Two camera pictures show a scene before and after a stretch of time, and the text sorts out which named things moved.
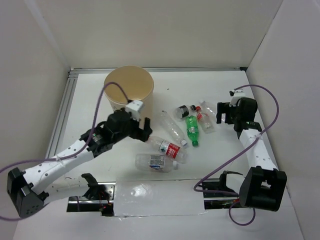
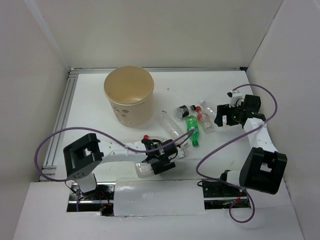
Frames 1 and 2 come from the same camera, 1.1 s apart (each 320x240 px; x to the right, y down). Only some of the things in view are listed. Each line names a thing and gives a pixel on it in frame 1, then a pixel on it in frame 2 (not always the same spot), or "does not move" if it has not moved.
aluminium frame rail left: (62, 112) does not move
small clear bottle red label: (204, 121) does not move
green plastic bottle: (193, 129) does not move
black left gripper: (142, 135) → (159, 168)
